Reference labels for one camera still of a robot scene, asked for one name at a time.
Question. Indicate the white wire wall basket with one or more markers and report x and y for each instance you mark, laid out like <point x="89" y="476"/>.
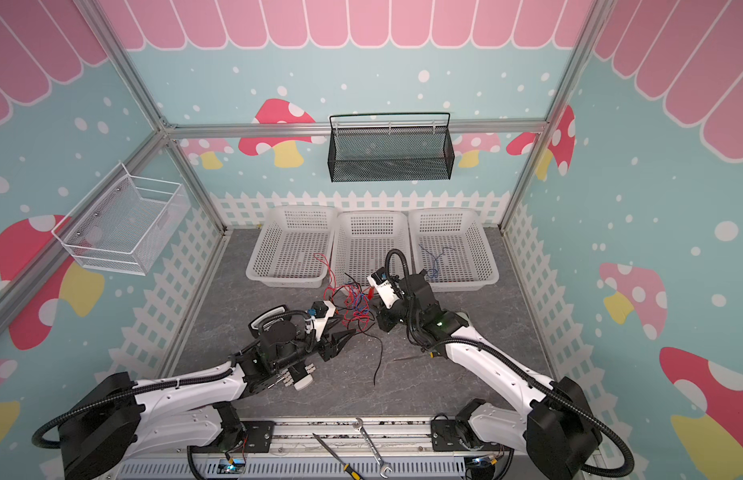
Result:
<point x="123" y="226"/>

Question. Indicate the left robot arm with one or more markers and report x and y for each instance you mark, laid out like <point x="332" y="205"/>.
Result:
<point x="122" y="418"/>

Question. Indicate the right white plastic basket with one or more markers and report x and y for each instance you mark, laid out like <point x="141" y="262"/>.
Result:
<point x="451" y="246"/>

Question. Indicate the yellow black small screwdriver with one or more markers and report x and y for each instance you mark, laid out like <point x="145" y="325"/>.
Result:
<point x="428" y="355"/>

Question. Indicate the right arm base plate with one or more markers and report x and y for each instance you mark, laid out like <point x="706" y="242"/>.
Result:
<point x="451" y="435"/>

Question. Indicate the white plastic basket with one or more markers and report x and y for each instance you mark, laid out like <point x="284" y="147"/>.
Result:
<point x="362" y="240"/>
<point x="451" y="246"/>
<point x="294" y="247"/>

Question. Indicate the silver combination wrench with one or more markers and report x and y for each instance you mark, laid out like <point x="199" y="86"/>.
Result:
<point x="384" y="466"/>

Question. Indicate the yellow handled front screwdriver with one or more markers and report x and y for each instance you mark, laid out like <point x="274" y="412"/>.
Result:
<point x="346" y="467"/>

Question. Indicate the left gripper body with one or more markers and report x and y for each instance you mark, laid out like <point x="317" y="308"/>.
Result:
<point x="306" y="348"/>

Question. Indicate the left white plastic basket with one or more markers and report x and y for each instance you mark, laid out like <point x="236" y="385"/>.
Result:
<point x="294" y="247"/>

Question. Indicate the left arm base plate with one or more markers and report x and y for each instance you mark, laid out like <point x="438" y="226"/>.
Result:
<point x="252" y="436"/>

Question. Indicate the black wire mesh wall basket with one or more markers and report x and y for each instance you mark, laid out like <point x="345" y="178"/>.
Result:
<point x="389" y="147"/>

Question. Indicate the middle white plastic basket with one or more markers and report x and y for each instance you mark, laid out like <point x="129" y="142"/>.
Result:
<point x="362" y="240"/>

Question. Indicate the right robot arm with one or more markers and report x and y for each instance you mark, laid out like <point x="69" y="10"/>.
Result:
<point x="551" y="421"/>

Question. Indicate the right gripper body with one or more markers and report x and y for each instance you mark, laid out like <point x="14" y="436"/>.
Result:
<point x="386" y="312"/>

